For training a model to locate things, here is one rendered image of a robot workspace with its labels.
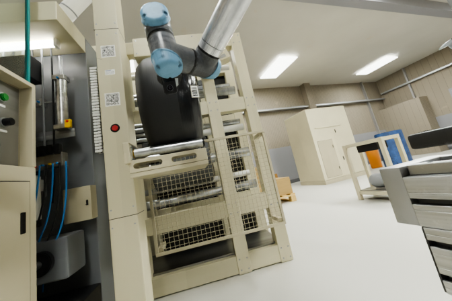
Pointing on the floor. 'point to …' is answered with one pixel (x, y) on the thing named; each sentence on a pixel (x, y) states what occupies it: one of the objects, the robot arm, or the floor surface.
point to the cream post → (125, 201)
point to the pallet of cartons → (284, 185)
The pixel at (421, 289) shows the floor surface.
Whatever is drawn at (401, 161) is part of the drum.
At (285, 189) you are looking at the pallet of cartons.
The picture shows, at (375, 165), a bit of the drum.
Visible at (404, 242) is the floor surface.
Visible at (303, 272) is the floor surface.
